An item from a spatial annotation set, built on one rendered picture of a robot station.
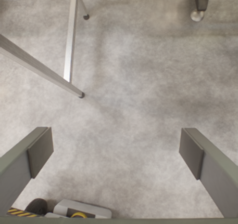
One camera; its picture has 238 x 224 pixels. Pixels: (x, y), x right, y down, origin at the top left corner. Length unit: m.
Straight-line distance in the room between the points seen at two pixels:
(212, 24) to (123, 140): 0.83
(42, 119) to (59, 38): 0.51
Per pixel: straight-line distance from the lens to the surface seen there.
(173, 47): 1.06
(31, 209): 1.00
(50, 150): 0.17
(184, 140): 0.16
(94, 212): 0.91
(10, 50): 0.51
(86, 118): 0.97
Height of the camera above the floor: 0.93
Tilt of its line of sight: 79 degrees down
